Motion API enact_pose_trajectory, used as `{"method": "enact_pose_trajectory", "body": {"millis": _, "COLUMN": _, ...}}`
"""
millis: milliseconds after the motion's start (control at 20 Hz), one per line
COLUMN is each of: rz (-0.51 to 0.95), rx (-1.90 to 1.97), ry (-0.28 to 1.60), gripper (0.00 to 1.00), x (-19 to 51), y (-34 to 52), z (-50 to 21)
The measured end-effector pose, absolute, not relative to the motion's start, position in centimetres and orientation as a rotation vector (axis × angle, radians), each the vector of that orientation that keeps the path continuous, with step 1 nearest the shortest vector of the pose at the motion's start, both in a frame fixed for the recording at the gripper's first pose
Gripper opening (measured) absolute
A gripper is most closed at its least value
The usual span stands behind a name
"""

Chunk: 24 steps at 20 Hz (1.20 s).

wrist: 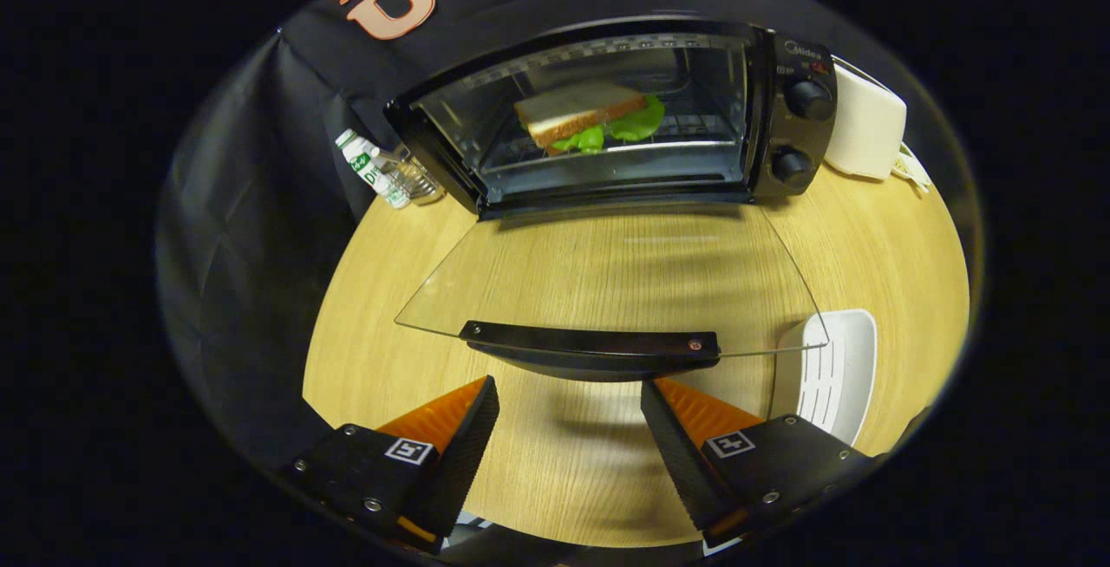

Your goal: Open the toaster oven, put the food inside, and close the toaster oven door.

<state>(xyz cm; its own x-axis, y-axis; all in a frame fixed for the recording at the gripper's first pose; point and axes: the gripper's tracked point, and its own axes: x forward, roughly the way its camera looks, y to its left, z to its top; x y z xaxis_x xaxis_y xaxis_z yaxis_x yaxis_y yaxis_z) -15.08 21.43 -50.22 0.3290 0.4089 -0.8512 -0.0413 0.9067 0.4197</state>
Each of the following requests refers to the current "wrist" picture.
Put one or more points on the white ribbed plate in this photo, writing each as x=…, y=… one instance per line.
x=845, y=368

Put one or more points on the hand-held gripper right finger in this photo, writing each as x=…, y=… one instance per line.
x=681, y=463

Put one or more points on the white pop-up toaster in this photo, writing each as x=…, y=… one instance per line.
x=863, y=125

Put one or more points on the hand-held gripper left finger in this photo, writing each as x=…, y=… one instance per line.
x=460, y=463

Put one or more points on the black toaster oven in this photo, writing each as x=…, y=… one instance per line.
x=798, y=133

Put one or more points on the lettuce sandwich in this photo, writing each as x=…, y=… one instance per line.
x=572, y=112

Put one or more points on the white green-label bottle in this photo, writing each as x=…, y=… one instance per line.
x=368, y=166

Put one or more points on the black backdrop cloth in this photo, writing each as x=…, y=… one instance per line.
x=251, y=246

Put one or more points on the clear glass jar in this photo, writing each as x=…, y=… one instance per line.
x=418, y=179

